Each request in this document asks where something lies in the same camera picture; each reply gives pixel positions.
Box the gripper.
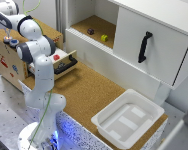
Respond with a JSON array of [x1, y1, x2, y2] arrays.
[[0, 9, 13, 31]]

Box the red button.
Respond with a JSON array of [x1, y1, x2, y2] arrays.
[[3, 35, 13, 44]]

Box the blue button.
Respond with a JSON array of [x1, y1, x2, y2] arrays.
[[10, 39, 20, 47]]

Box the wooden drawer box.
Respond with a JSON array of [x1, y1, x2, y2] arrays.
[[0, 18, 65, 93]]

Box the pink block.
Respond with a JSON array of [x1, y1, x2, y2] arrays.
[[52, 54, 61, 62]]

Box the wooden drawer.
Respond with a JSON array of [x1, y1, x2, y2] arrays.
[[27, 48, 79, 81]]

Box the purple block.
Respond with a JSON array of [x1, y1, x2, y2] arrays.
[[86, 27, 96, 36]]

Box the white cabinet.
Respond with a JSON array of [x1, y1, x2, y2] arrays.
[[64, 0, 188, 108]]

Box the yellow block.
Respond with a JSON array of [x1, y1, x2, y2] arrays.
[[100, 34, 109, 43]]

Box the white sliding door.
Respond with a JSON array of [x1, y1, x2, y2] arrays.
[[112, 6, 188, 87]]

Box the white plastic box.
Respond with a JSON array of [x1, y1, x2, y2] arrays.
[[90, 88, 166, 150]]

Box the black drawer handle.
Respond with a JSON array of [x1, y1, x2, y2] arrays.
[[53, 54, 79, 75]]

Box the green cable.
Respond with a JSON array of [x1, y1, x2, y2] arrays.
[[21, 0, 55, 150]]

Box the black door handle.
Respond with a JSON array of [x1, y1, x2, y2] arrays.
[[137, 30, 154, 64]]

